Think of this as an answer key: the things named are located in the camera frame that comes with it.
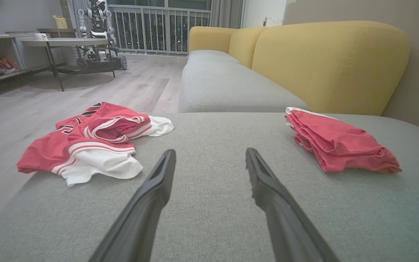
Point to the wheeled humanoid robot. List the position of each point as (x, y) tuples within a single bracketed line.
[(98, 32)]

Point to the round grey table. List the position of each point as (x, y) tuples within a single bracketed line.
[(64, 42)]

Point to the small yellow sofa back cushion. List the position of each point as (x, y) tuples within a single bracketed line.
[(209, 38)]

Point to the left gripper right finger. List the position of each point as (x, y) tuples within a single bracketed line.
[(286, 225)]

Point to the red white basketball jersey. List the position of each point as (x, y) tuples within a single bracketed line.
[(46, 153)]

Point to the large yellow sofa back cushion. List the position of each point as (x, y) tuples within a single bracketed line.
[(333, 65)]

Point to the red basketball shorts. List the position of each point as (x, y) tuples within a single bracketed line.
[(340, 145)]

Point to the grey curtain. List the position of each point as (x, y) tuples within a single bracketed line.
[(227, 12)]

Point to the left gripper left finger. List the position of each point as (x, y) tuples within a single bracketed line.
[(140, 218)]

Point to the medium yellow sofa back cushion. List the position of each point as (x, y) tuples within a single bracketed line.
[(244, 43)]

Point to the large grey sofa seat cushion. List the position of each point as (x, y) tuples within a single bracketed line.
[(216, 145)]

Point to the small grey sofa seat cushion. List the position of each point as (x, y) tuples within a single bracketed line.
[(209, 57)]

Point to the yellow watering can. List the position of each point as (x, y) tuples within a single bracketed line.
[(60, 22)]

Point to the balcony metal railing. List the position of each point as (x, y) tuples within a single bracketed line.
[(158, 31)]

